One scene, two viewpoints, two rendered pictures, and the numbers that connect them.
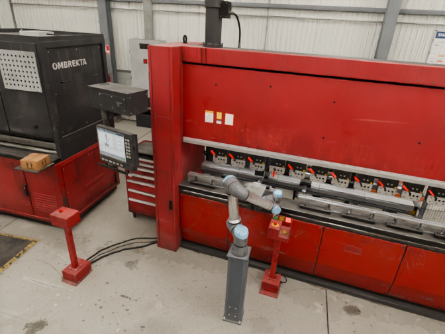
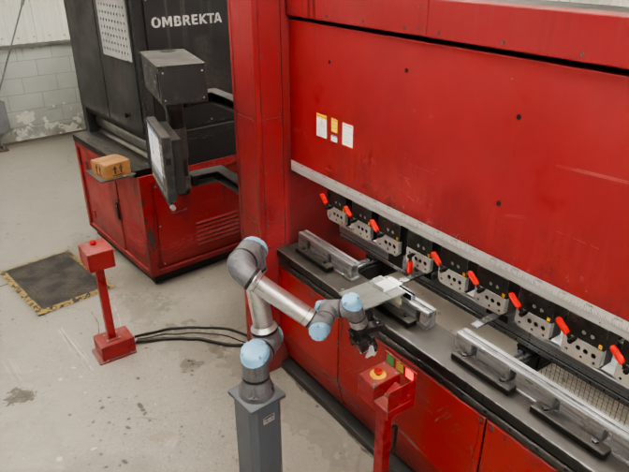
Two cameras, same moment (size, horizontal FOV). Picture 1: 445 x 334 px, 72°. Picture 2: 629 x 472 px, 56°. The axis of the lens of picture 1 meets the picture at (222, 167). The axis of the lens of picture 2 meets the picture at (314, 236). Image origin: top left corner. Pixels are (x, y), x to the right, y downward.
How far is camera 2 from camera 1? 167 cm
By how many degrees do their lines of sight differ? 33
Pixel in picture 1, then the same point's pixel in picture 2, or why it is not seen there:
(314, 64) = (477, 22)
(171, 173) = (257, 223)
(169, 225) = not seen: hidden behind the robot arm
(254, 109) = (383, 117)
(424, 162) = not seen: outside the picture
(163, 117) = (246, 117)
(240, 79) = (360, 53)
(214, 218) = not seen: hidden behind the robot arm
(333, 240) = (504, 460)
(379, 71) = (612, 42)
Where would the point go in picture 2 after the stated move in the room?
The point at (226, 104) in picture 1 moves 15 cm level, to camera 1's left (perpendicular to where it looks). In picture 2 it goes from (343, 103) to (317, 98)
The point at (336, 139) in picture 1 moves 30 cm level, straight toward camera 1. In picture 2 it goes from (524, 213) to (463, 232)
